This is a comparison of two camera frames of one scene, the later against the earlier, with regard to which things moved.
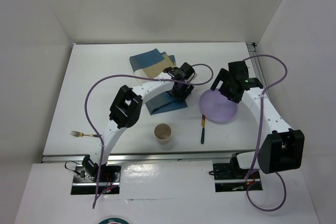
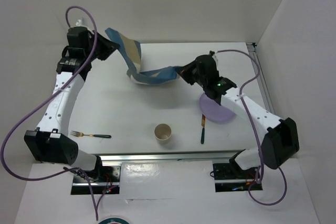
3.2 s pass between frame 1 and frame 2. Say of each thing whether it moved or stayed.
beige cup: stayed
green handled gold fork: stayed
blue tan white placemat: moved
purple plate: stayed
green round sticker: stayed
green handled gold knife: stayed
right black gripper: moved
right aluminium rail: stayed
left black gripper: moved
